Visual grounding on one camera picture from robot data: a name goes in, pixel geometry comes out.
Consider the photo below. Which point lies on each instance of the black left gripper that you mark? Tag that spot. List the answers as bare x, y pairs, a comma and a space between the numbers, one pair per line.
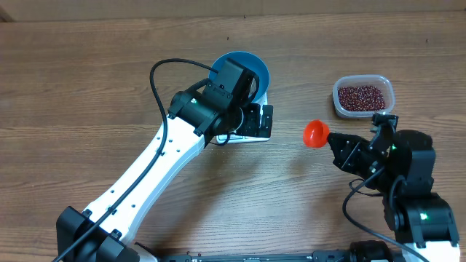
252, 128

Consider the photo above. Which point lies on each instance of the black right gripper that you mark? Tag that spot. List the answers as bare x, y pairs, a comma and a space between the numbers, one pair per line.
346, 160

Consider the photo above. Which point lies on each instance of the orange scoop with blue handle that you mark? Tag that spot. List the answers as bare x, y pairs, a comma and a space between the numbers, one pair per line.
315, 134

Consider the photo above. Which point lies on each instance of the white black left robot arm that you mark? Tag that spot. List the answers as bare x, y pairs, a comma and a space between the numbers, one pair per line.
229, 102

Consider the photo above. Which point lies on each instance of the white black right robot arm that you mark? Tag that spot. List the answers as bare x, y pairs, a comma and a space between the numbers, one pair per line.
398, 165

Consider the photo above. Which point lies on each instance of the white kitchen scale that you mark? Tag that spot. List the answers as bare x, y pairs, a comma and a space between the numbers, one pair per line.
244, 139

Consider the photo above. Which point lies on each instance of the teal bowl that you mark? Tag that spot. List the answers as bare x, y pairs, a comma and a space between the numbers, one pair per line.
254, 63

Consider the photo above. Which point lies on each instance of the red beans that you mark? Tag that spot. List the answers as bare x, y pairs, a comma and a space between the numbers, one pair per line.
361, 98

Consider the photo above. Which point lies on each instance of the clear plastic container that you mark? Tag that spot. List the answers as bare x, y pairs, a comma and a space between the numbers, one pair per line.
378, 81

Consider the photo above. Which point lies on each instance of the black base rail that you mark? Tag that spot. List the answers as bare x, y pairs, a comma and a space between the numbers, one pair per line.
255, 257

